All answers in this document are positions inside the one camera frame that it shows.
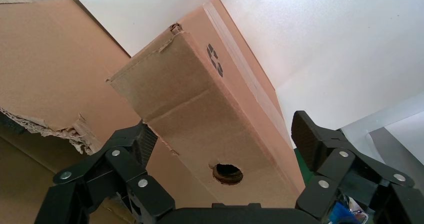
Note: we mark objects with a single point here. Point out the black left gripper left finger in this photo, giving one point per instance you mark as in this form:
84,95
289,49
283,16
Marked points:
122,173

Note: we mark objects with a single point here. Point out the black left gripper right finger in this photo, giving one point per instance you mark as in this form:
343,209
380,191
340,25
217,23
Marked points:
344,169

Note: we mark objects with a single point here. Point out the small cardboard box with hole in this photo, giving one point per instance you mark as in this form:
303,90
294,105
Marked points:
198,116

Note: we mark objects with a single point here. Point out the large torn cardboard box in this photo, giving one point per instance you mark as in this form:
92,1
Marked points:
49,67

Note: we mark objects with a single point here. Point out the blue plastic object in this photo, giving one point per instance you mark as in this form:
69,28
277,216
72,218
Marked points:
342,212

